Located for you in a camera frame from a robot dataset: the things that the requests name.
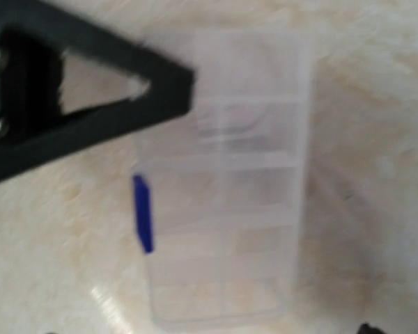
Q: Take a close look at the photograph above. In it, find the clear plastic pill organizer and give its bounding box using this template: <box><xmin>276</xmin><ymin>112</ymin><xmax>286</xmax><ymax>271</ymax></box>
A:
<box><xmin>133</xmin><ymin>29</ymin><xmax>311</xmax><ymax>331</ymax></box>

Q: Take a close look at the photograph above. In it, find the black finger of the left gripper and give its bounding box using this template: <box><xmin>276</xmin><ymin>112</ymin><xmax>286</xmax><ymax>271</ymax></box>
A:
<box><xmin>0</xmin><ymin>1</ymin><xmax>195</xmax><ymax>182</ymax></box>

